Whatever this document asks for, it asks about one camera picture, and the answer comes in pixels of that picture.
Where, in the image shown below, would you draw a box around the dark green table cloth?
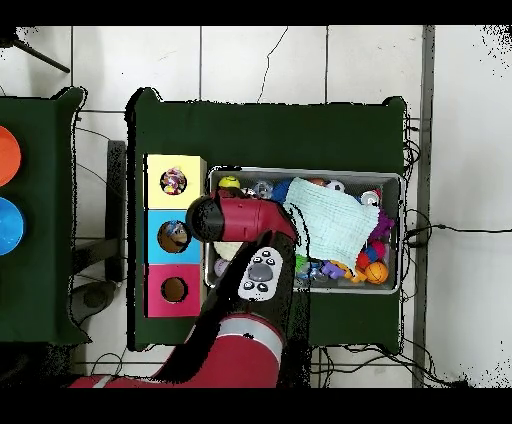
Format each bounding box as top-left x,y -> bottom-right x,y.
124,86 -> 409,355
0,86 -> 91,347

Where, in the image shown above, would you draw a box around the purple spiky toy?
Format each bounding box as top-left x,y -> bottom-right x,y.
369,210 -> 397,242

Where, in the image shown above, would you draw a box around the silver wire mesh bin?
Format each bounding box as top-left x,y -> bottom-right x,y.
204,164 -> 405,296

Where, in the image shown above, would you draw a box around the blue round bowl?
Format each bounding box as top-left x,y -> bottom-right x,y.
0,195 -> 27,257

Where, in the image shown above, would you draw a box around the dark tripod leg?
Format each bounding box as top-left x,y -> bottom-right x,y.
0,26 -> 72,75

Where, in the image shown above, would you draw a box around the mint waffle cloth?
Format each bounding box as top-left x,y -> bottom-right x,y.
282,176 -> 381,273

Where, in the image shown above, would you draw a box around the orange round bowl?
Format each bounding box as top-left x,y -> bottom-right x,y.
0,125 -> 23,188

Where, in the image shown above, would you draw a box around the orange toy basketball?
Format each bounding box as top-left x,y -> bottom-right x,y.
364,260 -> 390,286

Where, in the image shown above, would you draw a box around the red and silver can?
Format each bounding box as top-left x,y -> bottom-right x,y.
359,188 -> 384,209

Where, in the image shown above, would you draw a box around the grey floor foot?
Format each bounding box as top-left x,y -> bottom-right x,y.
70,279 -> 118,326

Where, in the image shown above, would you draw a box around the small polka dot paper ball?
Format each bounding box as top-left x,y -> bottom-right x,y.
159,167 -> 188,196

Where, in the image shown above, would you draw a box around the wooden box three round holes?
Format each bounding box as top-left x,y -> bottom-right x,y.
142,154 -> 209,320

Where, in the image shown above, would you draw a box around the black upright panel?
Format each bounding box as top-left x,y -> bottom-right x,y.
106,139 -> 128,284

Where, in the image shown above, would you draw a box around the black cable with plug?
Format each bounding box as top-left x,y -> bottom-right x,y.
402,207 -> 512,249

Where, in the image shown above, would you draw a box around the cream waffle cloth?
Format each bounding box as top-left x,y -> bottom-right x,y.
212,240 -> 243,261

